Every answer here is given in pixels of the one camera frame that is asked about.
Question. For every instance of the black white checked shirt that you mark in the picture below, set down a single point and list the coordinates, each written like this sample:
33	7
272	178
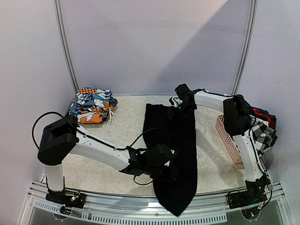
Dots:
263	135

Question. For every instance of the red black plaid shirt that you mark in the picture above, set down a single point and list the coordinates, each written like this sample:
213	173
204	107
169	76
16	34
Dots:
265	116

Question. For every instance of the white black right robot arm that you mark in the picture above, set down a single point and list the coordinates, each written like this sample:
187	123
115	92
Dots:
237	124

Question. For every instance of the pink plastic laundry basket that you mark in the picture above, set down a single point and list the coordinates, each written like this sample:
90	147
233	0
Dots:
229	143

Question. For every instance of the aluminium frame post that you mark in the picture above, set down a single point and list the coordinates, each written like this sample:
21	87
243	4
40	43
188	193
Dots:
246	46
64	44

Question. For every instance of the left aluminium frame post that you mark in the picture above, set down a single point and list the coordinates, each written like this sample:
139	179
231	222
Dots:
64	44

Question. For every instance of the right aluminium frame post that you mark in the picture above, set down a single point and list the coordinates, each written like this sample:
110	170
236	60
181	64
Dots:
246	46

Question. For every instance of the front aluminium rail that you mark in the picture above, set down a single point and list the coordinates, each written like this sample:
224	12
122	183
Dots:
102	209

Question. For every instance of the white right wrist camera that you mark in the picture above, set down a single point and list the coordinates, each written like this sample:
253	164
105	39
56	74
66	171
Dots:
173	101

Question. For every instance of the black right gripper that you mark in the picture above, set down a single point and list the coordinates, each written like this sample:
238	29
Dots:
175	109

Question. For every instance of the colourful patterned folded shorts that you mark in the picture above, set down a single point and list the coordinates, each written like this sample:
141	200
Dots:
92	105

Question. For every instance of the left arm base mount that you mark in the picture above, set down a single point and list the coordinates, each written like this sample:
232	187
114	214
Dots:
67	198

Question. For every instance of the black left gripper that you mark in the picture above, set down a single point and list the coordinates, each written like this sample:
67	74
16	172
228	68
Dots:
171	176

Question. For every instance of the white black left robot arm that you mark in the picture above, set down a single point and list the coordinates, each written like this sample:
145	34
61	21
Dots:
65	137

